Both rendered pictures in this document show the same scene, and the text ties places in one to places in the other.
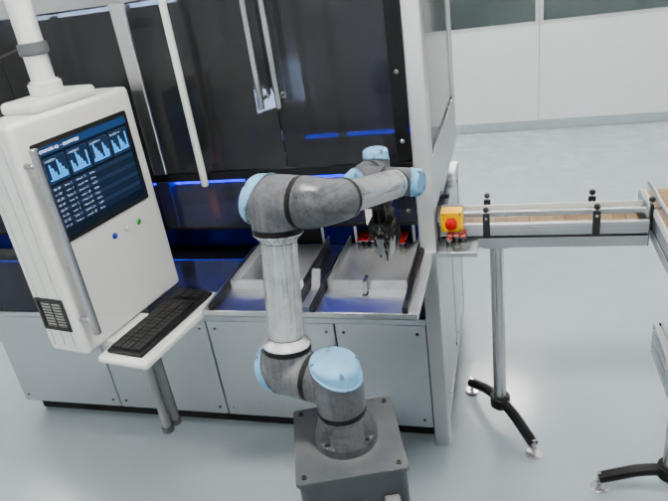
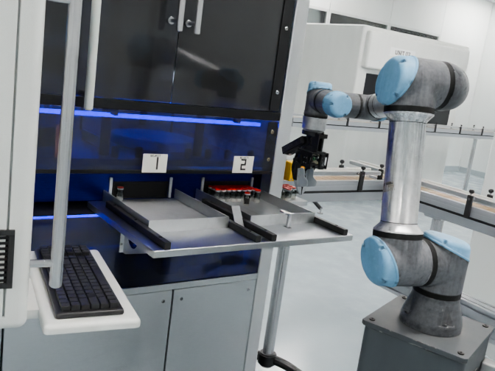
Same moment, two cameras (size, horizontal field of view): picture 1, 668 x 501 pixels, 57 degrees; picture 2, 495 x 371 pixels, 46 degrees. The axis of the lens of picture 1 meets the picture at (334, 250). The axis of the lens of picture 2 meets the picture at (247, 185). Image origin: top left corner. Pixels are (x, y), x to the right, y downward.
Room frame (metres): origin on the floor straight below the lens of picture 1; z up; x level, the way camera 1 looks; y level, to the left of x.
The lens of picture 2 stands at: (0.76, 1.44, 1.36)
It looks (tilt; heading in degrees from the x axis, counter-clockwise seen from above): 12 degrees down; 306
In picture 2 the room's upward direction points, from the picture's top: 8 degrees clockwise
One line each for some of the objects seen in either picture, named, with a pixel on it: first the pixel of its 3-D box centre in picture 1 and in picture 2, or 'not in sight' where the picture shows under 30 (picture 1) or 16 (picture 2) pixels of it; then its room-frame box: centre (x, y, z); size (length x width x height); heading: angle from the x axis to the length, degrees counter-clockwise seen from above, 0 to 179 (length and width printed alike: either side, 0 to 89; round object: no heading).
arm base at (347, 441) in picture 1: (344, 420); (433, 305); (1.16, 0.04, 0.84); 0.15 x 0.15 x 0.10
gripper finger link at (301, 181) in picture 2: (380, 250); (302, 182); (1.69, -0.14, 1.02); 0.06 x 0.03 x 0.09; 162
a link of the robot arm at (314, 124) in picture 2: not in sight; (314, 124); (1.69, -0.16, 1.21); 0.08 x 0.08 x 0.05
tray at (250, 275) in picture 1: (282, 260); (163, 208); (1.97, 0.19, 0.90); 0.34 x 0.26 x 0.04; 162
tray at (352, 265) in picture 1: (376, 259); (253, 205); (1.87, -0.14, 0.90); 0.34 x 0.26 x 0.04; 162
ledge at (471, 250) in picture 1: (459, 246); (283, 199); (1.94, -0.44, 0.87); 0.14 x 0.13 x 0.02; 162
